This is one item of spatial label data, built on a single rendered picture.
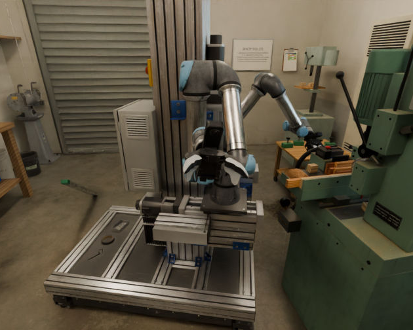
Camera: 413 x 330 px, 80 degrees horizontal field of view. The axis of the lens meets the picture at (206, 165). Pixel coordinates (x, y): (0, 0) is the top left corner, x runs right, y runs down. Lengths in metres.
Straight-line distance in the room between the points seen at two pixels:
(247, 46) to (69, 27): 2.50
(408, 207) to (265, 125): 3.48
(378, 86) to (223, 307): 1.31
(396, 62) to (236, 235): 1.01
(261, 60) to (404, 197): 3.38
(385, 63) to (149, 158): 1.14
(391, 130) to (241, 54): 3.28
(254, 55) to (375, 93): 3.06
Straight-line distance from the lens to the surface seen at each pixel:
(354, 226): 1.28
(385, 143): 1.09
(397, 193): 1.19
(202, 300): 1.57
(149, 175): 1.39
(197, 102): 1.04
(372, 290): 1.26
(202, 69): 1.01
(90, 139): 4.42
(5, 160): 3.68
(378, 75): 1.28
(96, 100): 4.21
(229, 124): 0.92
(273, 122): 4.48
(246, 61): 4.16
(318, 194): 1.31
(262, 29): 4.25
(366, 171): 1.15
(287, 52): 4.37
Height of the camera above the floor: 1.48
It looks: 24 degrees down
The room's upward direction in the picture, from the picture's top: straight up
